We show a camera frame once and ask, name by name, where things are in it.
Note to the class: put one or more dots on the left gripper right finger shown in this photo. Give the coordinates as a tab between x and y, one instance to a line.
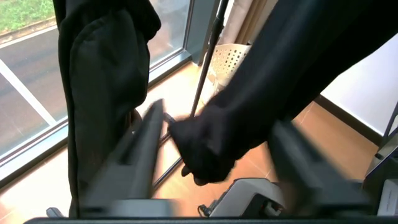
311	177

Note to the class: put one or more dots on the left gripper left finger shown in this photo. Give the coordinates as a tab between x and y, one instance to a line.
133	174

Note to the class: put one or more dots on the heap of clothes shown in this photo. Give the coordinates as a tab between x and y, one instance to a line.
264	93

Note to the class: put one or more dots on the black shorts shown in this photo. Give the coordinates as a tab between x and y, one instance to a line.
105	77

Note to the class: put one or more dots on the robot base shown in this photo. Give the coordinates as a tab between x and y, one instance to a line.
245	196

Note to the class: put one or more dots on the black clothes rack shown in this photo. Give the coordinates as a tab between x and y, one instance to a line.
205	68

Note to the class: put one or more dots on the white laundry basket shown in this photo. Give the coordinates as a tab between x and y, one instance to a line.
227	65

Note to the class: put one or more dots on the window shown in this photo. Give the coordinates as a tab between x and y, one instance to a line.
28	93

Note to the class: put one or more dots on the beige curtain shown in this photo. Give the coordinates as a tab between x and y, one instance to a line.
245	18

